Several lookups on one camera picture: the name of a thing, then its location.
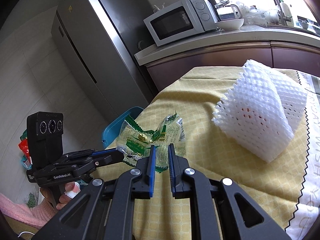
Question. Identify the person's left hand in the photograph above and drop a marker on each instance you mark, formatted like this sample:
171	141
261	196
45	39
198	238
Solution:
70	191

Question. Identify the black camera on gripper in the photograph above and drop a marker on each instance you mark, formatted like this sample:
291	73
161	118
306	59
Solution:
44	136

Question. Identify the white ceramic bowl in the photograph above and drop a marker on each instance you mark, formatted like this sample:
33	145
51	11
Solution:
233	24

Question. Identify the silver double-door refrigerator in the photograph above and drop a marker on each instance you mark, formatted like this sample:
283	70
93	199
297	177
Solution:
98	40

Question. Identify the white microwave oven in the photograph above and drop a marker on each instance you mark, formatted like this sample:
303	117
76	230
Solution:
181	20

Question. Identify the pink sleeve forearm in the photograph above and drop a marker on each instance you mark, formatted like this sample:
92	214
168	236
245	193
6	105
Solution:
36	216

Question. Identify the white soap dispenser bottle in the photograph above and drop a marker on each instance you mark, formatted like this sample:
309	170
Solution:
286	13

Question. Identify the kitchen faucet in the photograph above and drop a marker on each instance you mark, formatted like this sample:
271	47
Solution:
277	2

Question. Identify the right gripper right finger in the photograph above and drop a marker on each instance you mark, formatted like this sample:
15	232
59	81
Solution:
219	209

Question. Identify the brown kitchen base cabinets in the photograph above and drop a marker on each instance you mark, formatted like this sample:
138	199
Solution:
273	54

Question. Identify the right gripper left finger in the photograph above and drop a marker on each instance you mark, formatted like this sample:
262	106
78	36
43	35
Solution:
104	209

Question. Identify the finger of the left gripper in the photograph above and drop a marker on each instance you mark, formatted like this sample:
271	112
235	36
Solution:
104	152
109	159

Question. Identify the teal plastic trash bin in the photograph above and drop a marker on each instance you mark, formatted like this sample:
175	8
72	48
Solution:
113	129

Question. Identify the white foam fruit net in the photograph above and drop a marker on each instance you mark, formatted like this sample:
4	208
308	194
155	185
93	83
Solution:
292	95

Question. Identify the green snack wrapper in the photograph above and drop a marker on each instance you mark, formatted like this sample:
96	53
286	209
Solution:
135	143

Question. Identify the glass electric kettle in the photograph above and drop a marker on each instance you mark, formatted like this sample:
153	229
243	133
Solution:
227	11

